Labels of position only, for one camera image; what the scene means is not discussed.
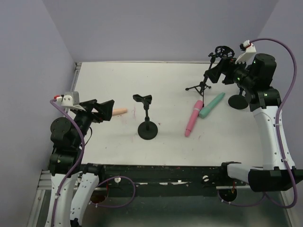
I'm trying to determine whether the beige microphone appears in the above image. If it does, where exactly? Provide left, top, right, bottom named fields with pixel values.
left=112, top=108, right=128, bottom=116

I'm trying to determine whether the black tripod shock-mount stand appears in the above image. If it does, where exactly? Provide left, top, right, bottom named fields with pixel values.
left=185, top=45, right=235, bottom=101

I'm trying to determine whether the pink microphone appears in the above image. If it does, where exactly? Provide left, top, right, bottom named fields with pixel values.
left=185, top=100, right=204, bottom=137

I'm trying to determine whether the black round-base clip stand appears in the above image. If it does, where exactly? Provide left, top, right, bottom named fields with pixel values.
left=133, top=94, right=158, bottom=140

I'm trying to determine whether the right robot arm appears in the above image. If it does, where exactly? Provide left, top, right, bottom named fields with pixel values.
left=205, top=53, right=303, bottom=192

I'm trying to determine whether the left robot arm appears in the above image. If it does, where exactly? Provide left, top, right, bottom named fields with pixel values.
left=45, top=98, right=115, bottom=227

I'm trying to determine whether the teal microphone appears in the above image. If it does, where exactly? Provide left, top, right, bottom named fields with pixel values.
left=198, top=93, right=225, bottom=119

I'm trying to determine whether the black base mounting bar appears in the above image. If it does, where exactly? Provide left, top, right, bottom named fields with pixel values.
left=80, top=163, right=235, bottom=197

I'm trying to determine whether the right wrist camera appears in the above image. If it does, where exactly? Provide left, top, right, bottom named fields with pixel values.
left=235, top=40, right=256, bottom=64

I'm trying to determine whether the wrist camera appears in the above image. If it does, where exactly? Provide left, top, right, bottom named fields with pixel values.
left=54, top=91, right=83, bottom=110
left=235, top=40, right=256, bottom=64

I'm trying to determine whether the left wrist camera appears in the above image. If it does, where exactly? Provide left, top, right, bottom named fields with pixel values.
left=54, top=91, right=83, bottom=110

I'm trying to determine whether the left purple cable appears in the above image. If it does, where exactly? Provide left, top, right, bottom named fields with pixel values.
left=49, top=98, right=136, bottom=225

